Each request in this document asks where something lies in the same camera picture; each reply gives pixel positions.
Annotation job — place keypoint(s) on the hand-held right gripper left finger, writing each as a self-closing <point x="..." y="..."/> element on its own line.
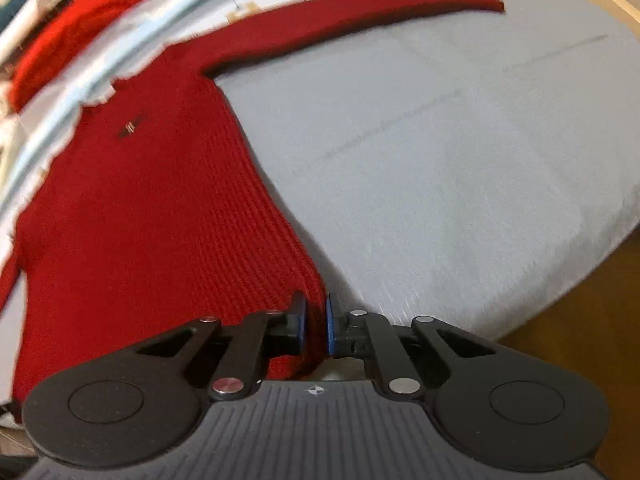
<point x="300" y="321"/>

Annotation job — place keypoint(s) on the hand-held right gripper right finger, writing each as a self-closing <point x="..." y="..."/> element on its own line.
<point x="330" y="326"/>

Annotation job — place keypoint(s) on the dark red knit sweater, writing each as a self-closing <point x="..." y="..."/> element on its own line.
<point x="150" y="210"/>

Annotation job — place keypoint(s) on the bright red cloth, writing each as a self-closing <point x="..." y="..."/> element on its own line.
<point x="75" y="40"/>

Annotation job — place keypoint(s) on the grey bed sheet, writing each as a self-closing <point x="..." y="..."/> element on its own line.
<point x="450" y="160"/>

